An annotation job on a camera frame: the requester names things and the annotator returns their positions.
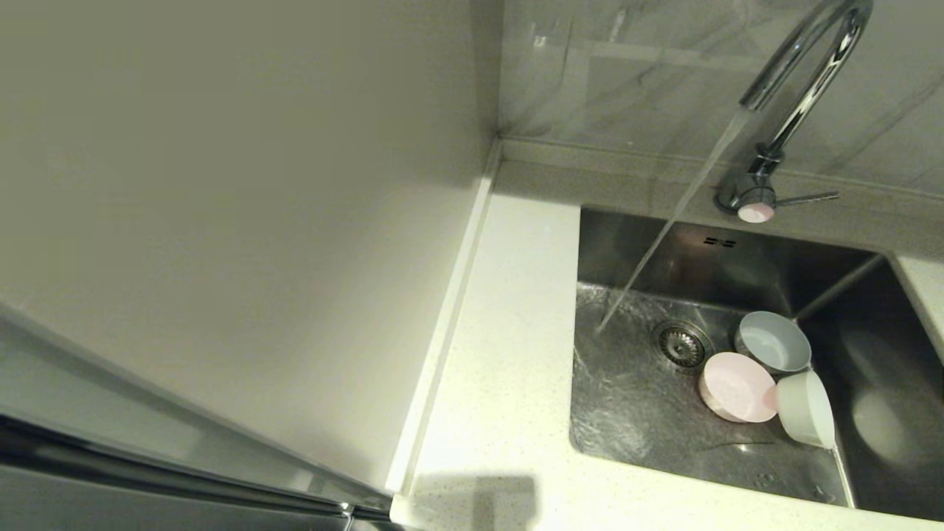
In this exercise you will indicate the pink bowl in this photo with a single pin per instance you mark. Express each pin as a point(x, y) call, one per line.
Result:
point(737, 388)

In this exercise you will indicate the chrome gooseneck faucet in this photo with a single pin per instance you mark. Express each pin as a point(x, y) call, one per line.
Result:
point(758, 199)

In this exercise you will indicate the blue grey bowl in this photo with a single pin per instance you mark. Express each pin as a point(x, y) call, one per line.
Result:
point(774, 343)

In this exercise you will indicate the white bowl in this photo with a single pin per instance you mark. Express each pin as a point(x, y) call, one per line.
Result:
point(807, 409)

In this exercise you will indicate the stainless steel sink basin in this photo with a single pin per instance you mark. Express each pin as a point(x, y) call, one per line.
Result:
point(641, 435)

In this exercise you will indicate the white countertop edge strip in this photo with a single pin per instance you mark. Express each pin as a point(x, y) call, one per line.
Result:
point(450, 310)

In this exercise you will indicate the running water stream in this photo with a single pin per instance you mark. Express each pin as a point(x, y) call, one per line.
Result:
point(678, 214)

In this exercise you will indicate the round metal drain strainer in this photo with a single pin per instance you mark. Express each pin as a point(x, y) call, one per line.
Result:
point(682, 345)

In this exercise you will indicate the white cabinet side panel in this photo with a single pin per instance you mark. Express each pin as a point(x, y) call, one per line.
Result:
point(221, 184)

